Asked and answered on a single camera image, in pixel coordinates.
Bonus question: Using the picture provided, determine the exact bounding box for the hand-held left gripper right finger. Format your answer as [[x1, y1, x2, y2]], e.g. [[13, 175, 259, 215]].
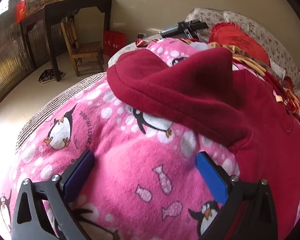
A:
[[195, 151, 278, 240]]

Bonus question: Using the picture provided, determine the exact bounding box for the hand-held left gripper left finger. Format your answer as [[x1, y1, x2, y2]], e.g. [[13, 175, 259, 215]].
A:
[[11, 149, 95, 240]]

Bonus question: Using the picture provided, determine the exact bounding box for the dark red sweater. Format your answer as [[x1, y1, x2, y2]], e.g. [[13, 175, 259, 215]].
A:
[[106, 47, 300, 240]]

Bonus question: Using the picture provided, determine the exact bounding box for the pink penguin print blanket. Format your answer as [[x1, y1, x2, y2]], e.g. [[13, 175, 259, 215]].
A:
[[0, 37, 300, 240]]

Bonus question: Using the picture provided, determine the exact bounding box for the dark patterned shoe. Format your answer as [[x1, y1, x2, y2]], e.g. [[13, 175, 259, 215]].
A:
[[38, 69, 53, 84], [49, 69, 65, 80]]

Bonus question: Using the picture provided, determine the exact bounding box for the wooden chair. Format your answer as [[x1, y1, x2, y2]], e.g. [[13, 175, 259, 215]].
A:
[[60, 19, 105, 77]]

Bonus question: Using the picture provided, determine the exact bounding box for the red bag on floor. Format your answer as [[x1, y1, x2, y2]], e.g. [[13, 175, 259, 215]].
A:
[[103, 30, 127, 57]]

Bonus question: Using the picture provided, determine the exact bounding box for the dark lattice panel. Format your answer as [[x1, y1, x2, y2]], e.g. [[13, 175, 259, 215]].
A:
[[0, 17, 53, 105]]

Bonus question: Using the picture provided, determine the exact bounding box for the red frilled cushion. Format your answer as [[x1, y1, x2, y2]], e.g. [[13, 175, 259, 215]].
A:
[[208, 22, 270, 65]]

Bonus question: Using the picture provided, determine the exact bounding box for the floral beige bedding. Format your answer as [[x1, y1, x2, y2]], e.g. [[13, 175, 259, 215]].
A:
[[185, 7, 300, 100]]

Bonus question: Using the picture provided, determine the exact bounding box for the dark wooden table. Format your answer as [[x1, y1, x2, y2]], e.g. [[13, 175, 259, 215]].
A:
[[20, 0, 113, 82]]

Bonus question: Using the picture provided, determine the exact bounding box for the red paper bag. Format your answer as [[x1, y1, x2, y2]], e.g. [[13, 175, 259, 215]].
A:
[[16, 0, 27, 23]]

